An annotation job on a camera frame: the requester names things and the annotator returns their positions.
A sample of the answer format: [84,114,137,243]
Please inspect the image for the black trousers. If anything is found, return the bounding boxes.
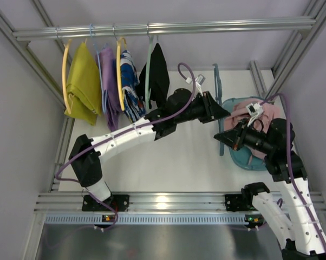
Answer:
[148,43,170,109]

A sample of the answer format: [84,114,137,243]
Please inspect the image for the slotted cable duct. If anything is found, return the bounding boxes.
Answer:
[45,213,263,225]

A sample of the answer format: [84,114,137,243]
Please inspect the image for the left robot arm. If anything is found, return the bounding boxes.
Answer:
[69,88,230,204]

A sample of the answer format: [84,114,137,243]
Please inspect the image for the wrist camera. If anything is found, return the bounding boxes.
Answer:
[245,103,264,127]
[185,74,206,94]

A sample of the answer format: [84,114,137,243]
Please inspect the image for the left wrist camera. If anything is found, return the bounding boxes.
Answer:
[185,74,206,94]

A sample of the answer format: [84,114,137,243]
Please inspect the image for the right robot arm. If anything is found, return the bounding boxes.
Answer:
[214,118,326,259]

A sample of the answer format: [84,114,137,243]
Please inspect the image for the pale yellow hanger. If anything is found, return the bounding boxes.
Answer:
[62,39,73,116]

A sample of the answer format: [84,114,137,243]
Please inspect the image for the aluminium hanging rail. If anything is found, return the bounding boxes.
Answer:
[12,16,316,41]

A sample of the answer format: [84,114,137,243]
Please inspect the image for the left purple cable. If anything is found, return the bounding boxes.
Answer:
[55,62,196,225]

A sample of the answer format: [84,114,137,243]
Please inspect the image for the purple trousers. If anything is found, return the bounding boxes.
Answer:
[100,45,122,132]

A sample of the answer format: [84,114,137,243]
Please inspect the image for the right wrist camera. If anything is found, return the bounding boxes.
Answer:
[245,103,264,127]

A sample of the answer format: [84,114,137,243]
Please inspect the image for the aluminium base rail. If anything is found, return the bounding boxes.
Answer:
[34,191,326,215]

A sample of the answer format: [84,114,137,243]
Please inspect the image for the light blue wire hanger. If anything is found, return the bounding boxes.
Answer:
[89,23,107,114]

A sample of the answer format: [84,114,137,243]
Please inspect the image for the teal plastic basin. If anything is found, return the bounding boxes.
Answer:
[221,96,266,171]

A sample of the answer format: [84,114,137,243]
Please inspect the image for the blue-grey plastic hanger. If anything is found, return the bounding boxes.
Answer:
[213,63,225,157]

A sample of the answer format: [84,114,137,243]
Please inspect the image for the olive yellow trousers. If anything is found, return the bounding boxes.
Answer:
[62,40,102,126]

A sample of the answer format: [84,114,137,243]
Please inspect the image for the blue white patterned trousers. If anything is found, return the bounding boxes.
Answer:
[121,50,146,123]

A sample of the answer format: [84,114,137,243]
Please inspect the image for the pink trousers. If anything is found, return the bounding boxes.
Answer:
[223,98,281,162]

